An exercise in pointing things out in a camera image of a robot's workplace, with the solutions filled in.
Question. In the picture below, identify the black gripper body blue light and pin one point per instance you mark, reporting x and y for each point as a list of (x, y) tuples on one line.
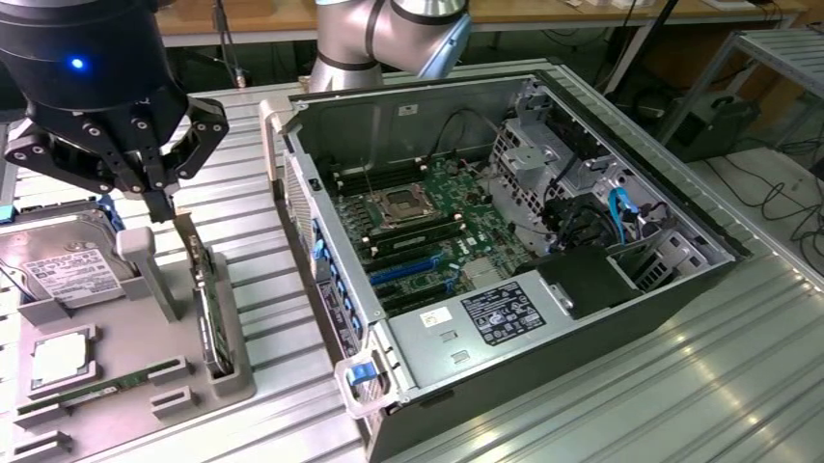
[(84, 58)]

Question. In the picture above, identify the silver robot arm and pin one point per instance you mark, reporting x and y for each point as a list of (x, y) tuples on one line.
[(361, 34)]

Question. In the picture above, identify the blue disk carrier clip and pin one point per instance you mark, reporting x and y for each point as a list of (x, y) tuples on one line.
[(112, 214), (6, 214)]

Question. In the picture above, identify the black stand pole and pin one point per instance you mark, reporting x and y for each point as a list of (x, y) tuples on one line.
[(229, 43)]

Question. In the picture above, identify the silver hard disk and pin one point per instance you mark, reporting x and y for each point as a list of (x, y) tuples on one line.
[(58, 260)]

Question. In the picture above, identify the green graphics card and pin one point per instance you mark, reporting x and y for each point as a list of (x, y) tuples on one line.
[(208, 289)]

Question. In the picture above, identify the CPU socket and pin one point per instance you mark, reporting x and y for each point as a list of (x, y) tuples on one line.
[(399, 205)]

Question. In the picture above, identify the black installed RAM stick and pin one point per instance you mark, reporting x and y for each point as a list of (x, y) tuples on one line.
[(416, 241)]

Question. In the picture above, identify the silver CPU chip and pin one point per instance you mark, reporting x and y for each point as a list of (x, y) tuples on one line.
[(60, 358)]

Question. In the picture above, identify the green motherboard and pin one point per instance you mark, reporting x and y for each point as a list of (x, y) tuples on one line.
[(451, 207)]

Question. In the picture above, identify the grey parts rack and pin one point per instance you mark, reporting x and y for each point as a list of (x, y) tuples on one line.
[(129, 357)]

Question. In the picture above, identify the blue expansion slot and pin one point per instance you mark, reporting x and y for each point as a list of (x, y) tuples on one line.
[(405, 271)]

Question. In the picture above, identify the green RAM stick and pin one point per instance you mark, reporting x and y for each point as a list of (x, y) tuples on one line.
[(90, 388)]

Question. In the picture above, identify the metal disk bay cage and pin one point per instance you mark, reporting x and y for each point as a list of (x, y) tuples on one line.
[(526, 164)]

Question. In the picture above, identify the silver chipset heatsink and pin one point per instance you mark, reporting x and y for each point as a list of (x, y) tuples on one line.
[(483, 272)]

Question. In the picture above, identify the wooden desk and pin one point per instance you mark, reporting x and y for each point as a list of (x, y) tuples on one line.
[(515, 12)]

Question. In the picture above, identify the blue case latch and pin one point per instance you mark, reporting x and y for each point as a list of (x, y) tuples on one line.
[(361, 374)]

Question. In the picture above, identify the grey power supply unit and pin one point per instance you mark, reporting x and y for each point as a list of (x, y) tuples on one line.
[(451, 337)]

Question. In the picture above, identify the black open PC case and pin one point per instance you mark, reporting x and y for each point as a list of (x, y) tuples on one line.
[(515, 366)]

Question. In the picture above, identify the black box under shelf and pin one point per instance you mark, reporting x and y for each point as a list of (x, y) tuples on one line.
[(715, 128)]

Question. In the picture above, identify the metal frame shelf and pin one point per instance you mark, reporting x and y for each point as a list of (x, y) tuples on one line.
[(782, 53)]

